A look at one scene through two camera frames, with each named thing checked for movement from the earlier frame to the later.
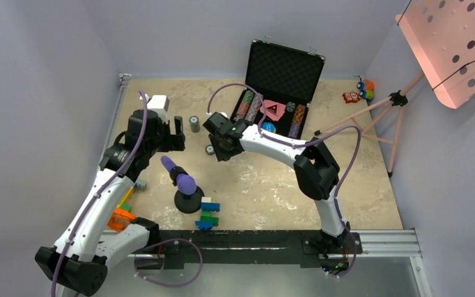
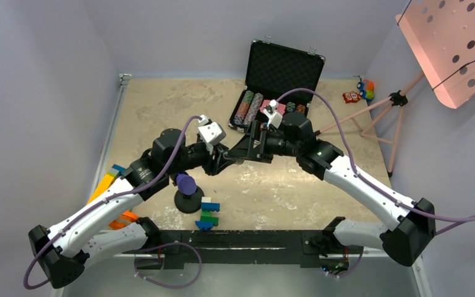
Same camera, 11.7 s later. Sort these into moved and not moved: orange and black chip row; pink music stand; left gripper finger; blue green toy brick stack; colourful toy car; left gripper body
Moved: left gripper body; left gripper finger
Not moved: colourful toy car; blue green toy brick stack; orange and black chip row; pink music stand
